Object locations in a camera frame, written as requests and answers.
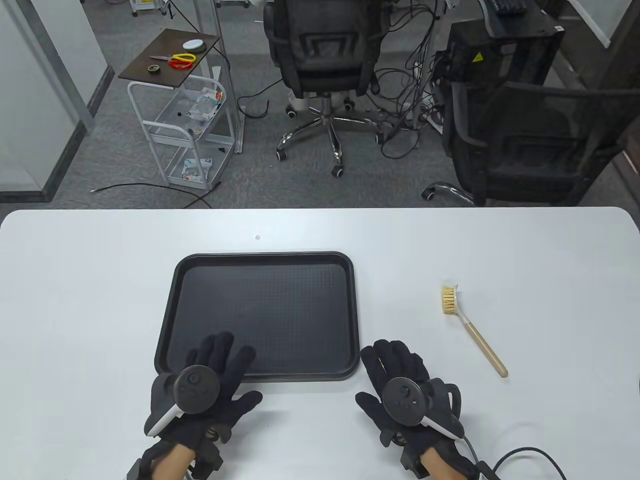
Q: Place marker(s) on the person's left hand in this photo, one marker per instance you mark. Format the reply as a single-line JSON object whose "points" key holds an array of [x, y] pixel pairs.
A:
{"points": [[235, 365]]}

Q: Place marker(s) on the person's right hand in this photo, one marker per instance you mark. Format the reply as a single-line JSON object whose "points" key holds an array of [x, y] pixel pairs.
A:
{"points": [[395, 360]]}

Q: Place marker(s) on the black plastic tray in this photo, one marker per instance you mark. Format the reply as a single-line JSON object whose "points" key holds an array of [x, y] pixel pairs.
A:
{"points": [[270, 310]]}

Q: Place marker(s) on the person's right forearm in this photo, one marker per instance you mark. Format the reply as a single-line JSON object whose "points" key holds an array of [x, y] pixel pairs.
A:
{"points": [[435, 467]]}

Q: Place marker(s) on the clear plastic packet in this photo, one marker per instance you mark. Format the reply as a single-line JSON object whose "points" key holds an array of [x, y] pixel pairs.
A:
{"points": [[195, 170], [205, 105]]}

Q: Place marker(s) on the black mesh office chair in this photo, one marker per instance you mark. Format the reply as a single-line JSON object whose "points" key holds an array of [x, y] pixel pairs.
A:
{"points": [[530, 150]]}

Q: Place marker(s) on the white metal desk leg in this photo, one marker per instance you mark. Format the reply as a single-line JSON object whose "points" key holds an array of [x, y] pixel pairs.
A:
{"points": [[230, 100]]}

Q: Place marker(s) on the white cart with brown top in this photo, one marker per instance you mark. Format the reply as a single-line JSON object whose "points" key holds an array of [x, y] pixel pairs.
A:
{"points": [[172, 77]]}

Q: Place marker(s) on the dark tape roll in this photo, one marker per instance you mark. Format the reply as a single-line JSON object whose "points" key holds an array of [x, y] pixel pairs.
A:
{"points": [[149, 68]]}

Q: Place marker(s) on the black padded office chair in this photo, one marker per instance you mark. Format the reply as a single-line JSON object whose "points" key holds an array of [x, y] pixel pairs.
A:
{"points": [[325, 50]]}

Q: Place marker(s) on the black computer tower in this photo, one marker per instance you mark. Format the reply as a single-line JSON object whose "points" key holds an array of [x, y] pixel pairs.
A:
{"points": [[500, 55]]}

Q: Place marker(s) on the white round disc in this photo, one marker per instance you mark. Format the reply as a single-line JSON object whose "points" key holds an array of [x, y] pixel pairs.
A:
{"points": [[194, 44]]}

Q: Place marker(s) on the black keyboard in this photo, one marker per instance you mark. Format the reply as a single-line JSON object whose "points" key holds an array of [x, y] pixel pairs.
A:
{"points": [[507, 5]]}

